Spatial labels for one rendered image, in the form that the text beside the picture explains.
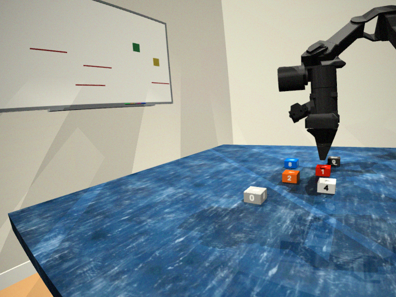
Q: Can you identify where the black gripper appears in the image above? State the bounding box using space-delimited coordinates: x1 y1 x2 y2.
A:
305 87 340 161

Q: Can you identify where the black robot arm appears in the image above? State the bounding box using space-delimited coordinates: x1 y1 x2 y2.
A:
277 5 396 123

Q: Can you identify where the orange block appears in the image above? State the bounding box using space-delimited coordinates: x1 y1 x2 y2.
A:
282 170 300 183

